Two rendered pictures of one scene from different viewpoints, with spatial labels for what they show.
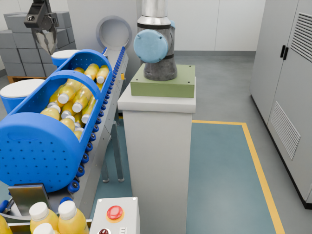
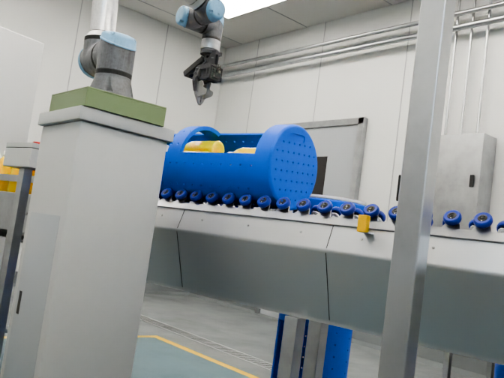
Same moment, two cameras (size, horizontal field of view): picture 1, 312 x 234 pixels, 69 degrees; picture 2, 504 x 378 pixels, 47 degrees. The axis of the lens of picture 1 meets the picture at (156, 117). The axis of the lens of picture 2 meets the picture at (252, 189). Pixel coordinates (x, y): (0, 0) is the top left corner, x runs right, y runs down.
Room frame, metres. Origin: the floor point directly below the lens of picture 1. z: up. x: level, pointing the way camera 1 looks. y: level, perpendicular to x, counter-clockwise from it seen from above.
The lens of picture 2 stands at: (2.53, -1.12, 0.84)
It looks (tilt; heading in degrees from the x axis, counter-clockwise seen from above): 5 degrees up; 130
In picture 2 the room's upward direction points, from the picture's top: 8 degrees clockwise
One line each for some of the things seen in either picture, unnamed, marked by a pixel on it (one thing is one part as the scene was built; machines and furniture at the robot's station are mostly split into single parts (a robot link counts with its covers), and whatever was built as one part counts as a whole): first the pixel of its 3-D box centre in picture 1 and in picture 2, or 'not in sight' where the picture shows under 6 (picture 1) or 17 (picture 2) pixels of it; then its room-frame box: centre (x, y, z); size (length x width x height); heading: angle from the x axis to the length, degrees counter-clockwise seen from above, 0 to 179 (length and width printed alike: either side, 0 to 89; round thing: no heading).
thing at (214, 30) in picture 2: not in sight; (212, 27); (0.94, 0.41, 1.64); 0.09 x 0.08 x 0.11; 77
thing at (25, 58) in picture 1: (41, 47); not in sight; (4.50, 2.16, 0.59); 1.20 x 0.80 x 1.19; 80
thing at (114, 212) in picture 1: (114, 212); not in sight; (0.35, 0.10, 1.11); 0.04 x 0.04 x 0.01
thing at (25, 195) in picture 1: (32, 198); not in sight; (0.50, 0.40, 0.99); 0.10 x 0.02 x 0.12; 91
